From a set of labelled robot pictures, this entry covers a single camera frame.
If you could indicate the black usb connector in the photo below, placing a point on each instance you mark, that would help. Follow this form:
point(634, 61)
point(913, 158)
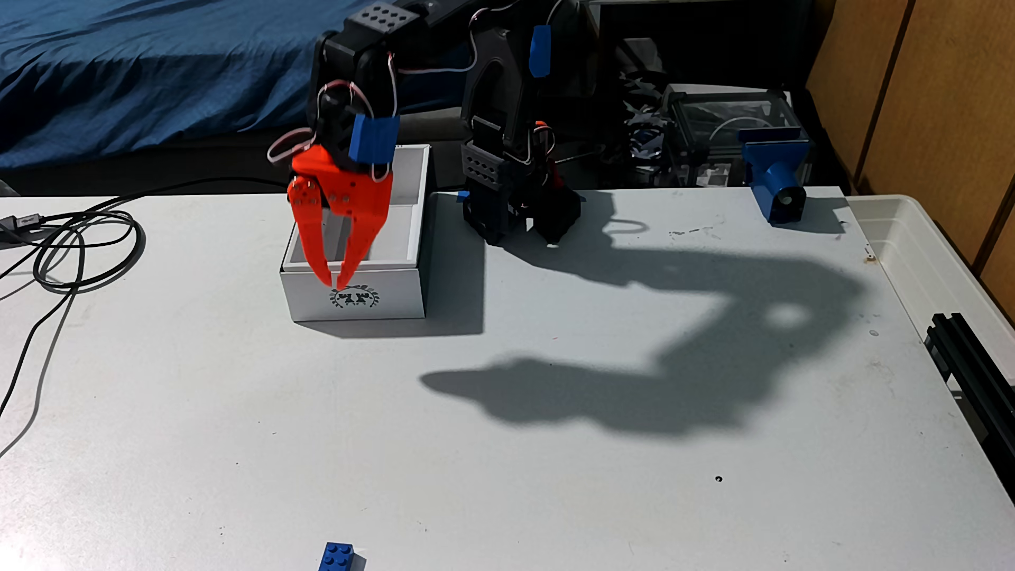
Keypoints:
point(20, 223)

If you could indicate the white cardboard box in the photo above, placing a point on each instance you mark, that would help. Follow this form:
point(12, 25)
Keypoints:
point(396, 297)

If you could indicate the blue toy brick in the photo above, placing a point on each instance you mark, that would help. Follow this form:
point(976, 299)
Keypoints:
point(336, 557)

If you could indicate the blue printed clamp mount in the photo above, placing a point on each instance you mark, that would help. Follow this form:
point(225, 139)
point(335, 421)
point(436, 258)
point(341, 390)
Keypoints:
point(773, 178)

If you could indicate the clear plastic enclosure box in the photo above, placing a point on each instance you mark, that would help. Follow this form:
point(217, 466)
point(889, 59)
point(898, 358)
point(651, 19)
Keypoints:
point(729, 111)

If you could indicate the white plastic bin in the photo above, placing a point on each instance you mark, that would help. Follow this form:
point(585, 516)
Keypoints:
point(912, 254)

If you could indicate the wooden cabinet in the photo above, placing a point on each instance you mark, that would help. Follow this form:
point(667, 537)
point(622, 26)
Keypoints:
point(936, 103)

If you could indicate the blue bed sheet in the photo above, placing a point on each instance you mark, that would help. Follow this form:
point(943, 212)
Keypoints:
point(158, 63)

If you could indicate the black aluminium extrusion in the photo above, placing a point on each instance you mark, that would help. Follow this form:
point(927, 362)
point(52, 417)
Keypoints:
point(971, 373)

